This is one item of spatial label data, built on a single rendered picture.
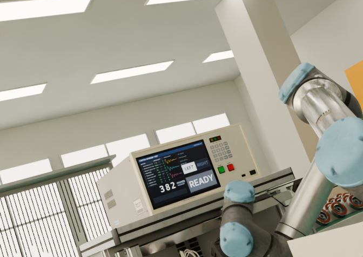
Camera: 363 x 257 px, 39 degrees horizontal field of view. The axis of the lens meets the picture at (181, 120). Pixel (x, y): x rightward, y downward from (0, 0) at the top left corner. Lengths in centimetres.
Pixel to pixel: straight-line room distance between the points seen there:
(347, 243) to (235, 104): 906
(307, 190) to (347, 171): 41
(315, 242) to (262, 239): 39
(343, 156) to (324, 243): 15
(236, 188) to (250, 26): 458
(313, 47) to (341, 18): 71
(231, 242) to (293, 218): 17
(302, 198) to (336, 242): 46
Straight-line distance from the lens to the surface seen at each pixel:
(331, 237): 85
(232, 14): 602
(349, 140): 91
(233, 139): 178
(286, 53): 586
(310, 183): 130
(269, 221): 193
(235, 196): 127
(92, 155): 836
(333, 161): 91
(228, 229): 121
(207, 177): 169
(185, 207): 160
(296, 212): 128
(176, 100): 926
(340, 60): 809
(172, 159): 165
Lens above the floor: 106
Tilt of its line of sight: 11 degrees up
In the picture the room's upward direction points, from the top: 21 degrees counter-clockwise
